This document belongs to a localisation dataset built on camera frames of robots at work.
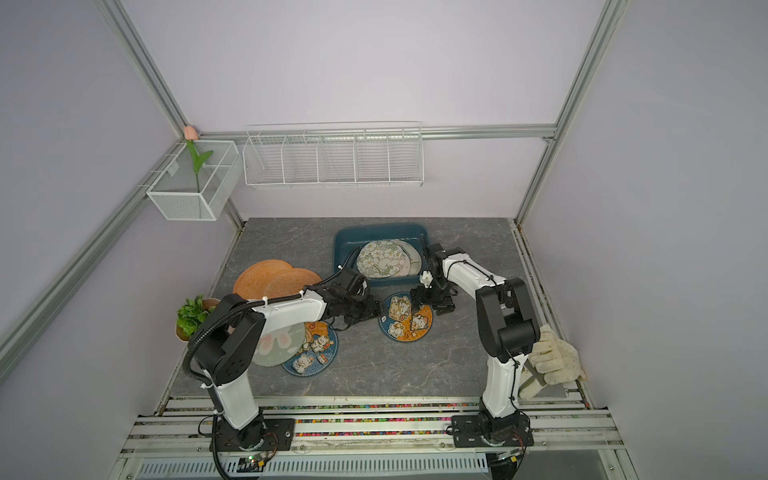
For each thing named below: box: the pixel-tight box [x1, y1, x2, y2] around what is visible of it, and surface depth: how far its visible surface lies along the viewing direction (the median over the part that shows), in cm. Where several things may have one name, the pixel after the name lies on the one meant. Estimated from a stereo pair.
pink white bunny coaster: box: [390, 239, 422, 277], surface depth 111 cm
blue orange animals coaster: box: [282, 320, 339, 377], surface depth 89 cm
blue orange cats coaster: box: [378, 291, 434, 342], surface depth 95 cm
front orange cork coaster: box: [263, 267, 323, 298], surface depth 104 cm
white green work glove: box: [528, 323, 587, 385], surface depth 85 cm
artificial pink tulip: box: [184, 125, 214, 193], surface depth 92 cm
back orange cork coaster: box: [233, 259, 294, 301], surface depth 107 cm
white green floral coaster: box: [356, 240, 406, 279], surface depth 108 cm
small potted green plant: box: [175, 294, 221, 341], surface depth 80 cm
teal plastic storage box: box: [333, 223, 430, 288], surface depth 110 cm
